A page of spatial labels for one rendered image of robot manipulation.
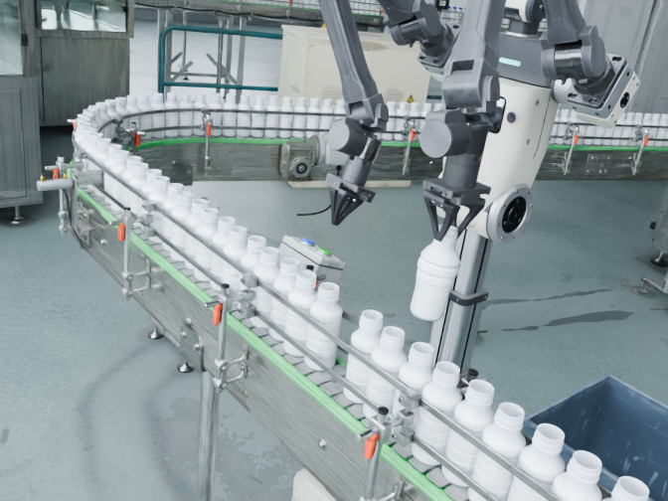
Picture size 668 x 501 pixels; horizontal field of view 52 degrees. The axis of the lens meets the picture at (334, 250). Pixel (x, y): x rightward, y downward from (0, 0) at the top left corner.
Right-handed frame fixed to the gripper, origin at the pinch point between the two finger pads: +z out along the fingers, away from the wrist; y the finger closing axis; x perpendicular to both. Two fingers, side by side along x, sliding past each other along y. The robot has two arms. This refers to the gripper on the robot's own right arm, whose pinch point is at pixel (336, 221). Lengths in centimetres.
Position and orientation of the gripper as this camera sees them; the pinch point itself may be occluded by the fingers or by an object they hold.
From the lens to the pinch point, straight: 149.6
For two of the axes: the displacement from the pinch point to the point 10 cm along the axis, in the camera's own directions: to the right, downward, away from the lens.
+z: -3.8, 9.1, 1.5
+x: 6.8, 1.6, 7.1
